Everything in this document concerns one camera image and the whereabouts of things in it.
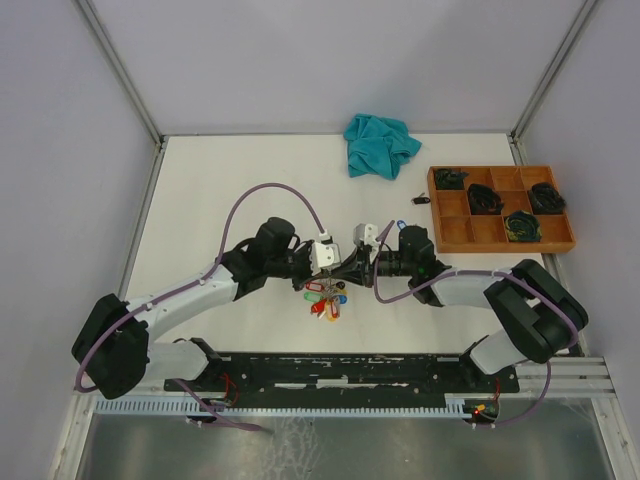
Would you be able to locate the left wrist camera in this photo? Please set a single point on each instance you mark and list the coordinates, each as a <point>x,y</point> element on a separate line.
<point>324,254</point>

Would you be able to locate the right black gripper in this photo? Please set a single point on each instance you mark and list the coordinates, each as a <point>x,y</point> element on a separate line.
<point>357,268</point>

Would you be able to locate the black key tag key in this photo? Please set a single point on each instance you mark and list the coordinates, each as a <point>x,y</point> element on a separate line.
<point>421,200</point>

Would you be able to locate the aluminium frame rail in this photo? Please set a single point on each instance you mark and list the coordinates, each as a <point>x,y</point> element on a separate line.
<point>571,38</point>
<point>90,16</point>

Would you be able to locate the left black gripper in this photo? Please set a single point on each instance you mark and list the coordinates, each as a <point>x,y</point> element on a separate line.
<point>309,275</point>

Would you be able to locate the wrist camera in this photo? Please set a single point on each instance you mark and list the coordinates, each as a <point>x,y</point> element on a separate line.
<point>324,254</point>
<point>365,238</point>

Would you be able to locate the red key tag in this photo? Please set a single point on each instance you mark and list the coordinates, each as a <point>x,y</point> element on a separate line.
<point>319,308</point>

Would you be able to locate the wooden compartment tray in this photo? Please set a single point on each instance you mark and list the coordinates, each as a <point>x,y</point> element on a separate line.
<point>498,209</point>

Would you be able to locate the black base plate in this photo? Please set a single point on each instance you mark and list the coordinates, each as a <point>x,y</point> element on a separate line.
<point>332,381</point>

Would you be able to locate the aluminium frame rail right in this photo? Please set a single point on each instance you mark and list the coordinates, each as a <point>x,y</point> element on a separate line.
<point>571,38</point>

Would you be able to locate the aluminium frame rail left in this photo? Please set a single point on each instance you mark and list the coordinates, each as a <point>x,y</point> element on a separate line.
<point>90,16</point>

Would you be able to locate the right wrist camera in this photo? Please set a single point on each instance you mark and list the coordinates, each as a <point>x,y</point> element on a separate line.
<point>365,238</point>

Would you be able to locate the teal cloth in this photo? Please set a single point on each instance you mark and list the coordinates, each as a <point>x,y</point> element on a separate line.
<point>378,146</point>

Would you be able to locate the large metal keyring yellow handle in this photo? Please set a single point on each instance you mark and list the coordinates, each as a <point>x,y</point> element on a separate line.
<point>333,291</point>

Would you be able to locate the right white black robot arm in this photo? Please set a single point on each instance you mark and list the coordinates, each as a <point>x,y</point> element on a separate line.
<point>538,316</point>

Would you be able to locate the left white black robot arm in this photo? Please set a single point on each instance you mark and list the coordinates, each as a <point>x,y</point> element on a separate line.
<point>118,346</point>

